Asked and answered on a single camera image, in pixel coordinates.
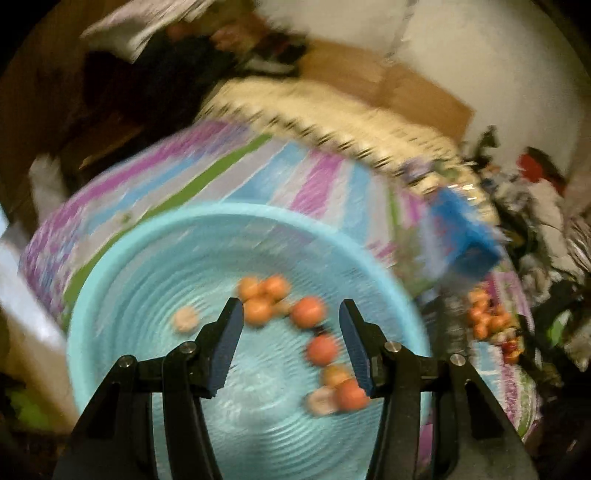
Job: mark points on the pile of quilted clothes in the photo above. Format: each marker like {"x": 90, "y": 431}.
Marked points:
{"x": 549, "y": 217}

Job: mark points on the brown cardboard box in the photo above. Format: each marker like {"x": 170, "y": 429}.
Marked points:
{"x": 406, "y": 92}

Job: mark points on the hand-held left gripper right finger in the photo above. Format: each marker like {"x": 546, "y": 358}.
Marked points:
{"x": 355, "y": 346}

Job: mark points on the cut banana chunk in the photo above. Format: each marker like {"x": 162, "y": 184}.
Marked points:
{"x": 321, "y": 400}
{"x": 186, "y": 318}

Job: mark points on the white printed cloth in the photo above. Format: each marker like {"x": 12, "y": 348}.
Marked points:
{"x": 138, "y": 23}

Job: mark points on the bumpy mandarin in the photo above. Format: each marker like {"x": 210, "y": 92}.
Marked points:
{"x": 352, "y": 396}
{"x": 308, "y": 311}
{"x": 322, "y": 349}

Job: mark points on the striped floral tablecloth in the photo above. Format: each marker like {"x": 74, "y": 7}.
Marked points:
{"x": 231, "y": 161}

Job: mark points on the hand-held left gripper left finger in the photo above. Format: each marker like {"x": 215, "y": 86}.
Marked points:
{"x": 226, "y": 346}

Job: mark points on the red cloth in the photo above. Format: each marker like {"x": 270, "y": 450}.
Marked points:
{"x": 535, "y": 164}

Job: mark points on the smooth kumquat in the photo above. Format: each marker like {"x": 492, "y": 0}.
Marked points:
{"x": 257, "y": 311}
{"x": 249, "y": 287}
{"x": 276, "y": 286}
{"x": 336, "y": 374}

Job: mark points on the blue rabbit print box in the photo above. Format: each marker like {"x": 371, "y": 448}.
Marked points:
{"x": 466, "y": 230}

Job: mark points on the light blue plastic basket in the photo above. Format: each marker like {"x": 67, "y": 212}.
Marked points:
{"x": 161, "y": 258}

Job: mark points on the pile of mandarins and kumquats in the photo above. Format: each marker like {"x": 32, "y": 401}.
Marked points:
{"x": 480, "y": 304}

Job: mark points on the dark cloth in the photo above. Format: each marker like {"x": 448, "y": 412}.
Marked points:
{"x": 161, "y": 78}

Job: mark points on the green cloth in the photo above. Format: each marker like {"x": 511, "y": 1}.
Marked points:
{"x": 27, "y": 408}

